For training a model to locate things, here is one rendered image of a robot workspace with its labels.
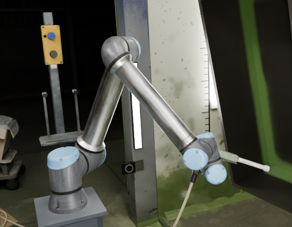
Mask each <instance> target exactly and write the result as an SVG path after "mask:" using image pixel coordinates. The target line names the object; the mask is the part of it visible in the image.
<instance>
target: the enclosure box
mask: <svg viewBox="0 0 292 227"><path fill-rule="evenodd" d="M198 4H199V9H200V14H201V19H202V26H203V31H204V36H205V41H206V46H207V53H208V58H209V63H210V68H211V74H212V80H213V85H214V90H215V95H216V101H217V107H218V111H219V117H220V123H221V128H222V133H223V139H224V144H225V150H226V151H227V152H230V153H233V154H236V155H237V156H239V157H240V158H242V159H246V160H249V161H252V162H255V163H258V164H261V165H267V166H269V167H270V170H269V171H268V172H266V171H264V170H262V169H259V168H256V167H253V166H250V165H247V164H244V163H241V162H237V164H234V163H231V162H228V165H229V172H230V177H231V182H232V185H233V186H235V187H237V188H239V189H241V190H243V191H245V192H248V193H250V194H252V195H254V196H256V197H258V198H260V199H262V200H264V201H266V202H269V203H271V204H273V205H275V206H277V207H279V208H281V209H283V210H285V211H287V212H290V213H292V0H198Z"/></svg>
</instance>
